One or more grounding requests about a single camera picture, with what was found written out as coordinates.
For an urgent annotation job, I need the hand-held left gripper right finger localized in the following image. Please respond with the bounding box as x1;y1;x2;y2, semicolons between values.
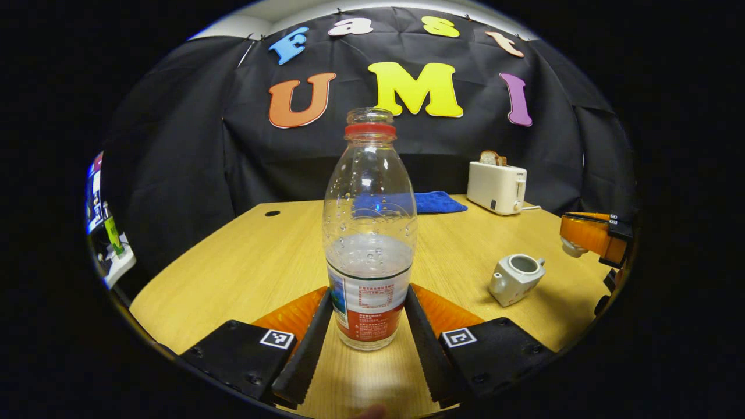
404;283;560;408

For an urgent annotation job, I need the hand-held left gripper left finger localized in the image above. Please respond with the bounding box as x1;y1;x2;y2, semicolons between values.
178;285;334;408

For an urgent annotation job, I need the white ceramic teacup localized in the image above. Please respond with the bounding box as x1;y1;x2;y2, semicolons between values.
489;254;546;307

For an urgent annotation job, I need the clear plastic water bottle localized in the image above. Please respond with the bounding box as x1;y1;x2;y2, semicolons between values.
322;108;418;351

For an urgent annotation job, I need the green drink bottle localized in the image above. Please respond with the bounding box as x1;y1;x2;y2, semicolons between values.
103;202;125;257

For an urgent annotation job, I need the white toaster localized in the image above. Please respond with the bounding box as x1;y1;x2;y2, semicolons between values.
467;161;527;216

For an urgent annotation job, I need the blue towel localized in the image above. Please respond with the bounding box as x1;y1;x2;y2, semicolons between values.
351;191;468;217

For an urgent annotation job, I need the white side table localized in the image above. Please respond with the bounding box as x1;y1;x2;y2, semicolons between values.
100;244;137;290

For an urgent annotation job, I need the black backdrop cloth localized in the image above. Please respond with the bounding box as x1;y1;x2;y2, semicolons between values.
98;7;639;292

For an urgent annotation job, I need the computer monitor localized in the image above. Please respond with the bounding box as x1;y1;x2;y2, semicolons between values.
86;151;107;235

